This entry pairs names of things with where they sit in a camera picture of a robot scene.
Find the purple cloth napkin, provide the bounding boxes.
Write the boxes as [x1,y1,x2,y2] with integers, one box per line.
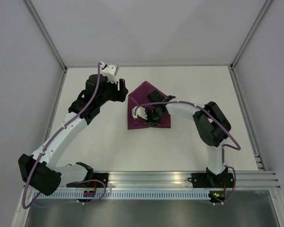
[127,81,167,130]

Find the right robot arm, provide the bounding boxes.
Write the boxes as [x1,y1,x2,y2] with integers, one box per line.
[144,91,234,188]

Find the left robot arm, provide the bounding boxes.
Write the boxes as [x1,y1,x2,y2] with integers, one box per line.
[18,74,128,196]

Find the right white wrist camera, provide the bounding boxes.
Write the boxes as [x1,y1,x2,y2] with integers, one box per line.
[132,106,147,120]

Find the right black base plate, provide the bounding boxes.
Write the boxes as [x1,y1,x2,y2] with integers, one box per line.
[187,173,235,189]

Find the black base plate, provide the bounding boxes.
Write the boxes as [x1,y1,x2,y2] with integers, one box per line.
[187,173,235,189]
[66,173,109,188]

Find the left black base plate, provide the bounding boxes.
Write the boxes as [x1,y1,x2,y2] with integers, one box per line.
[66,173,109,188]

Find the right aluminium frame post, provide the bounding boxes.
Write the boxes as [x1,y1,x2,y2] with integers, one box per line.
[230,0,275,70]

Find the aluminium frame post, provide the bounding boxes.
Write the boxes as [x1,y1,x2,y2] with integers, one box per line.
[230,0,275,70]
[23,0,67,72]

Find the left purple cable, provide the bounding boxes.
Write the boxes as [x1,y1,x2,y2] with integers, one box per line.
[22,61,107,210]

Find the purple cable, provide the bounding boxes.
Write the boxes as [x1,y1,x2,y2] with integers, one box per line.
[132,101,241,206]
[22,61,107,210]

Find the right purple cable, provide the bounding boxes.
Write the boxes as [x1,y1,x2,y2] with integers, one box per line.
[132,101,241,206]

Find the left aluminium frame post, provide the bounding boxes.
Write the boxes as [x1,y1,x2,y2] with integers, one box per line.
[23,0,67,72]

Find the slotted white cable duct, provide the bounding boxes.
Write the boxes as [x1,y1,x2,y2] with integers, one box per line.
[38,189,210,200]

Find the aluminium mounting rail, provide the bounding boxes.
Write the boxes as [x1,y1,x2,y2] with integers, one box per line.
[23,171,281,190]

